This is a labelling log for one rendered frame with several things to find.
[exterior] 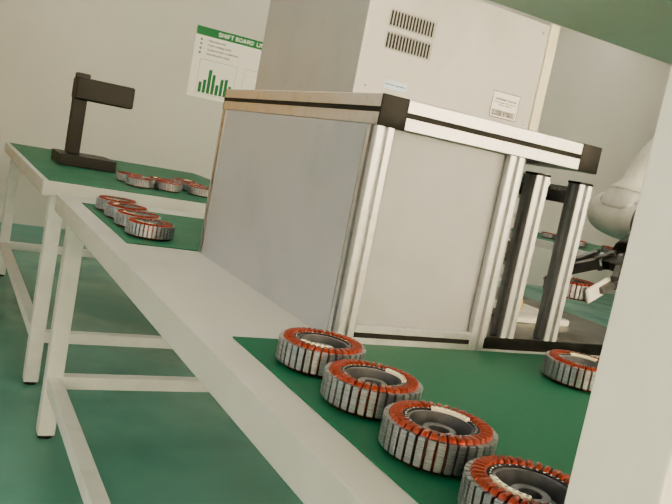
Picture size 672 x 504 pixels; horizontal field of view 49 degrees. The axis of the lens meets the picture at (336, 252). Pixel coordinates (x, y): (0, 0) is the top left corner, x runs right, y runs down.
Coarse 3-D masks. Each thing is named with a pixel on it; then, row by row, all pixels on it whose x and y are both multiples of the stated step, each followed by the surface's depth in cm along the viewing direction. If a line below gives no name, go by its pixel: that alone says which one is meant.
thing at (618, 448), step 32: (512, 0) 62; (544, 0) 60; (576, 0) 59; (608, 0) 57; (640, 0) 55; (608, 32) 67; (640, 32) 65; (640, 192) 41; (640, 224) 41; (640, 256) 41; (640, 288) 41; (640, 320) 40; (608, 352) 42; (640, 352) 40; (608, 384) 42; (640, 384) 40; (608, 416) 42; (640, 416) 40; (608, 448) 41; (640, 448) 40; (576, 480) 43; (608, 480) 41; (640, 480) 39
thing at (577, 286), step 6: (546, 276) 159; (570, 282) 154; (576, 282) 155; (582, 282) 161; (588, 282) 160; (570, 288) 154; (576, 288) 154; (582, 288) 154; (570, 294) 154; (576, 294) 154; (582, 294) 154; (582, 300) 155
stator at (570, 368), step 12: (552, 360) 111; (564, 360) 110; (576, 360) 116; (588, 360) 116; (552, 372) 111; (564, 372) 109; (576, 372) 108; (588, 372) 108; (564, 384) 110; (576, 384) 108; (588, 384) 108
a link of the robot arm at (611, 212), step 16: (640, 160) 179; (624, 176) 182; (640, 176) 179; (608, 192) 182; (624, 192) 178; (592, 208) 185; (608, 208) 181; (624, 208) 177; (592, 224) 187; (608, 224) 181; (624, 224) 177
